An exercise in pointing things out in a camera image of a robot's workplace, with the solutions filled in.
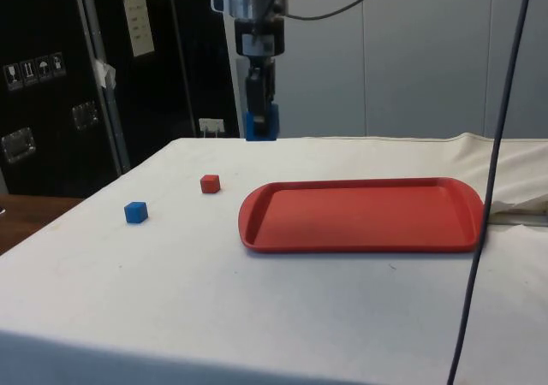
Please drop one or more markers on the small red cube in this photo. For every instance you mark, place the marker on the small red cube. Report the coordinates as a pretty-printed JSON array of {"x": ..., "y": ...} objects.
[{"x": 210, "y": 185}]

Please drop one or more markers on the pale grey locker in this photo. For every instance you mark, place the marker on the pale grey locker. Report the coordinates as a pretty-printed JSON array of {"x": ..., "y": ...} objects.
[{"x": 321, "y": 81}]

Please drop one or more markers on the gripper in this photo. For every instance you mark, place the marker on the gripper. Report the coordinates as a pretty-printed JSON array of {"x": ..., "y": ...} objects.
[{"x": 259, "y": 27}]

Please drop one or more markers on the red tray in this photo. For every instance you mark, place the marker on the red tray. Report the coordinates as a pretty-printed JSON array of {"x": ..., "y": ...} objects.
[{"x": 364, "y": 218}]

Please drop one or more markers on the large blue block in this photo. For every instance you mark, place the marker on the large blue block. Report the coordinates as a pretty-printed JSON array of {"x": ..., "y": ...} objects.
[{"x": 274, "y": 124}]

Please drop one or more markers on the black cabinet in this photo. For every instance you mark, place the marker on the black cabinet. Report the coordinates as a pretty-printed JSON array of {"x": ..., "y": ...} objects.
[{"x": 141, "y": 102}]

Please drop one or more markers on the small blue cube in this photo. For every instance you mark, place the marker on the small blue cube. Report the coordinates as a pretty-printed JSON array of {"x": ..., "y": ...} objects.
[{"x": 136, "y": 213}]

